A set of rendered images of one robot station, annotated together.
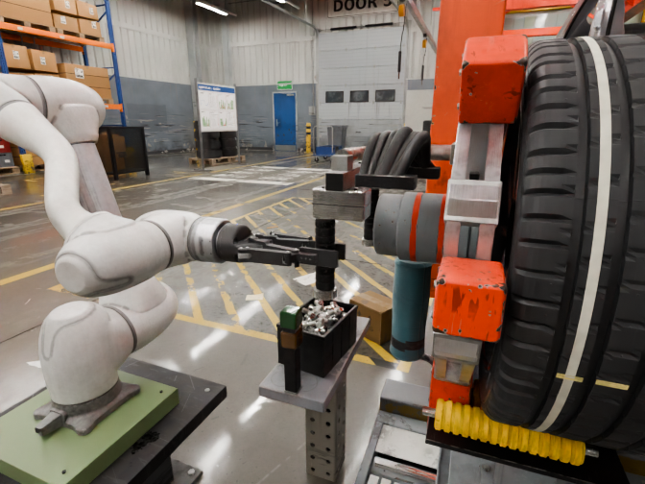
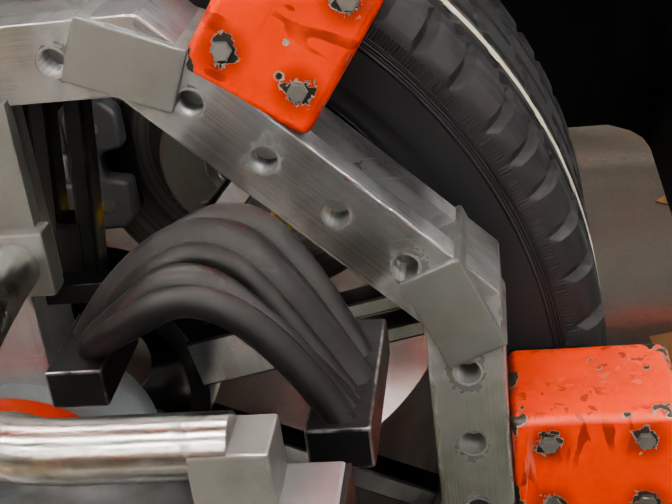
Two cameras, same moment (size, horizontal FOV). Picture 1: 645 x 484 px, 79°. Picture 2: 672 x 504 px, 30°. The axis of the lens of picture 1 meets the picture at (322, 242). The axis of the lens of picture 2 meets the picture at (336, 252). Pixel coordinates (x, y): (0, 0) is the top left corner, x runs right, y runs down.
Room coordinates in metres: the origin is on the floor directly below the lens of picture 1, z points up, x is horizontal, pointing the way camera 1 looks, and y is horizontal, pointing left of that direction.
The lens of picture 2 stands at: (0.68, 0.36, 1.26)
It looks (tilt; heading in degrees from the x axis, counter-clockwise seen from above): 26 degrees down; 259
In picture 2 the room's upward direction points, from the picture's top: 8 degrees counter-clockwise
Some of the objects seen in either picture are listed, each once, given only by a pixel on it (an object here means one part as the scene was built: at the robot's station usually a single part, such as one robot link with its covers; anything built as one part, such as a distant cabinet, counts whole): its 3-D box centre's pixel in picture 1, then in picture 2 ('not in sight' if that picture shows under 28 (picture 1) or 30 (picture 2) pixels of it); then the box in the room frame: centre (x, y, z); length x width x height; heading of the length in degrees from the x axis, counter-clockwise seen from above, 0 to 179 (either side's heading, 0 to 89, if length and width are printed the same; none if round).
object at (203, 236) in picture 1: (215, 240); not in sight; (0.75, 0.21, 0.83); 0.09 x 0.06 x 0.09; 159
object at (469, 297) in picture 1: (466, 296); (593, 433); (0.44, -0.18, 0.85); 0.09 x 0.08 x 0.07; 159
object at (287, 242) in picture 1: (283, 245); not in sight; (0.72, 0.07, 0.83); 0.11 x 0.01 x 0.04; 81
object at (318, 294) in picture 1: (324, 255); not in sight; (0.66, 0.00, 0.83); 0.04 x 0.04 x 0.16
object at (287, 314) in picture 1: (291, 317); not in sight; (0.79, 0.07, 0.64); 0.04 x 0.04 x 0.04; 69
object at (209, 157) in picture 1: (216, 141); not in sight; (11.06, 2.89, 0.55); 1.40 x 0.80 x 1.09; 155
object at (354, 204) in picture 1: (342, 202); not in sight; (0.65, -0.03, 0.93); 0.09 x 0.05 x 0.05; 69
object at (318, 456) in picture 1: (325, 410); not in sight; (1.00, -0.01, 0.21); 0.10 x 0.10 x 0.42; 69
